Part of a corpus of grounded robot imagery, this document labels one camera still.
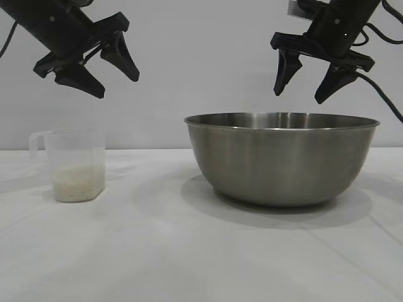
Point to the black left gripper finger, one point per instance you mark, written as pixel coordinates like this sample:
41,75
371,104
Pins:
78,80
124,59

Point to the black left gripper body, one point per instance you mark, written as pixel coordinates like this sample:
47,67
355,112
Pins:
63,34

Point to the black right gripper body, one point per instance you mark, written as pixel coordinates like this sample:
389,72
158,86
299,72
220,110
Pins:
337,34

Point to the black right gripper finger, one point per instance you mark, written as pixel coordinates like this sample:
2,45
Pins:
333,81
285,69

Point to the clear plastic measuring cup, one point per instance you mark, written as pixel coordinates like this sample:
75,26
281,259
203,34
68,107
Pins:
75,148

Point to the stainless steel mixing bowl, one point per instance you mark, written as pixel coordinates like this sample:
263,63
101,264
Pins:
277,163

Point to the white rice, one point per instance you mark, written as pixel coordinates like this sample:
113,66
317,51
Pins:
78,184

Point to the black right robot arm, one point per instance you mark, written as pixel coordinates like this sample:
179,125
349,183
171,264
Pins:
352,6

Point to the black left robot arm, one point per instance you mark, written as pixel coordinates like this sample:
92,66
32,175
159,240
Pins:
19,9

